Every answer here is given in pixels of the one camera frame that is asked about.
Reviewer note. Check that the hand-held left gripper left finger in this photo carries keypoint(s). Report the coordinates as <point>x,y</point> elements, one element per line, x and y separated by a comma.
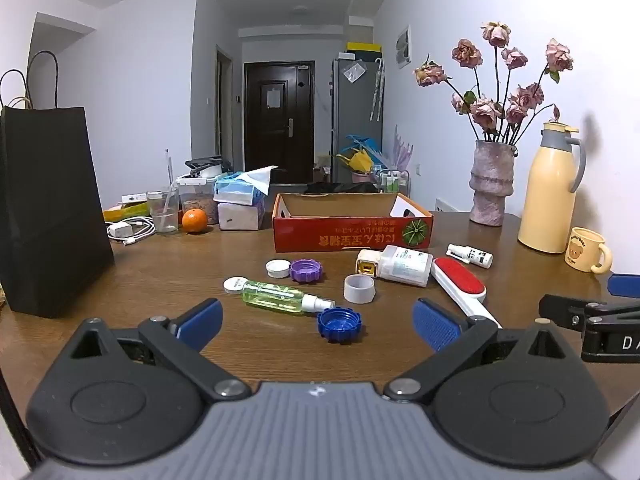
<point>202,317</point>

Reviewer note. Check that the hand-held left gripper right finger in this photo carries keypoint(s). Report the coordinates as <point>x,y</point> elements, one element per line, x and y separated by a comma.
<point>435,322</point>

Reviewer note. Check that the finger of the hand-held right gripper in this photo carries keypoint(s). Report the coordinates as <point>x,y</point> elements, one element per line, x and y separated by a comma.
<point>625,285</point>
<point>560,307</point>

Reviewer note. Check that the red and white lint brush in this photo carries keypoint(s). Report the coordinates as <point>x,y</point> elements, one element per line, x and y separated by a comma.
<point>457,280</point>

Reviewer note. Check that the white plastic bottle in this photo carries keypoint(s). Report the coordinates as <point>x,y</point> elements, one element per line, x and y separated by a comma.
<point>407,267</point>

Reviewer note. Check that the green spray bottle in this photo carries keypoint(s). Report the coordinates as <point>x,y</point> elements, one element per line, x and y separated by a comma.
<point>272,296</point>

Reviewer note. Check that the small white spray bottle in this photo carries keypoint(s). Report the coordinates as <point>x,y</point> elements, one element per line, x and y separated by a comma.
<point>475,257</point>

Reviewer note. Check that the white tape roll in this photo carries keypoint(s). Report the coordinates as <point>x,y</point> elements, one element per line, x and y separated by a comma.
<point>359,292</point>

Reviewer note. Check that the white ridged bottle cap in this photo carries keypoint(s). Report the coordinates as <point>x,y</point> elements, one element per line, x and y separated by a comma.
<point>277,269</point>

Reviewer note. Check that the purple bottle cap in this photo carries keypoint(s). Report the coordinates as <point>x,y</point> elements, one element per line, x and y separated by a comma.
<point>305,271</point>

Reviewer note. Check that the red cardboard box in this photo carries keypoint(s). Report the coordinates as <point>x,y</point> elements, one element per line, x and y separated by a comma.
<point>320,237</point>

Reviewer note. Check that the small white round lid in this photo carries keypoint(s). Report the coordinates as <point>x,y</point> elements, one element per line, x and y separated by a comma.
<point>234,285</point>

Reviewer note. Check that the yellow bear mug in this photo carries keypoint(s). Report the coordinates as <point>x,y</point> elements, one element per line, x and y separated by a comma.
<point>582,250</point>

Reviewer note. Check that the yellow and white plastic case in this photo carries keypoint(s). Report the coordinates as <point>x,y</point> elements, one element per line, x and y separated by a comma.
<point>367,265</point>

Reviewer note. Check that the blue bottle cap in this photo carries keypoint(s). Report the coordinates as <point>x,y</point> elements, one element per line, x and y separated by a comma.
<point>340,325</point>

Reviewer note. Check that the orange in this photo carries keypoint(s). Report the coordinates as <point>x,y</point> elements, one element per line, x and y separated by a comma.
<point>194,221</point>

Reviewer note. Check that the clear glass cup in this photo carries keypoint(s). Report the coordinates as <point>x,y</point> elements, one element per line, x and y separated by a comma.
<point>162,222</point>

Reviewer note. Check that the white tissue pack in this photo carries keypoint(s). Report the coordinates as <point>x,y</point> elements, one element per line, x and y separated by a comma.
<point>240,217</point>

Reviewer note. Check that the yellow thermos jug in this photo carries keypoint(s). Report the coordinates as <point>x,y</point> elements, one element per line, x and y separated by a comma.
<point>545,200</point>

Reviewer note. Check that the clear food container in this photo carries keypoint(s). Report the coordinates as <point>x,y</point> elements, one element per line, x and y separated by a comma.
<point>197,207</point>

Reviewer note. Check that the white charger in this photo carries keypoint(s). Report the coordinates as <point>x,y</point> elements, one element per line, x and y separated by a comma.
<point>120,230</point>

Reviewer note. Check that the purple tissue pack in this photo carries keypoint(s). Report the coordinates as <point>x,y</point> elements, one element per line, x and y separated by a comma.
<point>261,210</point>

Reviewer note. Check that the white drinking straw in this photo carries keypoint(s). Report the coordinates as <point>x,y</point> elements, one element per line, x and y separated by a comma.
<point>167,199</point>

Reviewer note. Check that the blue tissue pack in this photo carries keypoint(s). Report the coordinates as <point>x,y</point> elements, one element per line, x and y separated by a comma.
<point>235,191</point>

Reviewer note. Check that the yellow packet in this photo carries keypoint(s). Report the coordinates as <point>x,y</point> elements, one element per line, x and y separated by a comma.
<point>117,214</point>

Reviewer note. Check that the small white box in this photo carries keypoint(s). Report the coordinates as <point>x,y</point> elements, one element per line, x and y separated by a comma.
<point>134,197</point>

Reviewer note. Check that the pink ceramic vase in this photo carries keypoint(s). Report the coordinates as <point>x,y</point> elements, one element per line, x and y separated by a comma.
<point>490,185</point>

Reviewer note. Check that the trolley cart with bottles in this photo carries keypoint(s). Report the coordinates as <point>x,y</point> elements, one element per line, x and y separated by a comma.
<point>390,180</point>

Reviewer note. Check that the black folding stand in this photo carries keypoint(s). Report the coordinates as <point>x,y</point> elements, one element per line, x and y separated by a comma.
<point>205,164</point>

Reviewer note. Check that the black cloth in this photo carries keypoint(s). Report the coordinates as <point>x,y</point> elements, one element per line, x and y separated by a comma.
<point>345,188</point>

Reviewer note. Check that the pink bucket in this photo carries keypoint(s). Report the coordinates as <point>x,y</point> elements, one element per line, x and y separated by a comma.
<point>361,176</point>

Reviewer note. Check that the purple decorative feathers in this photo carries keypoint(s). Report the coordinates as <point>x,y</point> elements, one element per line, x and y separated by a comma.
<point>404,155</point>

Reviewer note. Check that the yellow bag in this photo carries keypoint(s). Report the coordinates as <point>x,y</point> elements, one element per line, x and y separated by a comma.
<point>360,160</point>

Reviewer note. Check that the black paper bag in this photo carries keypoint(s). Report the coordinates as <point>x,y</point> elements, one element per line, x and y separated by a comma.
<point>45,200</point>

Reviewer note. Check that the dark wooden door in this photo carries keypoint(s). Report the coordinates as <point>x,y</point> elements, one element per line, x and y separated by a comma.
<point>260,125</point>

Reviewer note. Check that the bunch of dried pink roses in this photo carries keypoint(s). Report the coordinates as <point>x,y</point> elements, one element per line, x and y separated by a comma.
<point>482,110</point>

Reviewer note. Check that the grey cabinet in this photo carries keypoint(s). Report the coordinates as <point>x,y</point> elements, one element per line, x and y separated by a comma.
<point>350,110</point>

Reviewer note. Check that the white paper notice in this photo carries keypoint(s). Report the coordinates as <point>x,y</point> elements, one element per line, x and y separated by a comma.
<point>273,98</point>

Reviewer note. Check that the folded umbrella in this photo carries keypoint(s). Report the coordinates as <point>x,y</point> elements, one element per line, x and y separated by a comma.
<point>376,90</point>

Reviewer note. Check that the clear plastic bag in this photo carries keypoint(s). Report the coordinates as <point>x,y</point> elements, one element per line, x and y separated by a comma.
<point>354,72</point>

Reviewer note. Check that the yellow and black box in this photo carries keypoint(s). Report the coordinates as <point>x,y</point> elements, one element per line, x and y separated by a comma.
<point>364,46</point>

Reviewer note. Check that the interior door frame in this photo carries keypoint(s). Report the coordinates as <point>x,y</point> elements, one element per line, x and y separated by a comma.
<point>220,110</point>

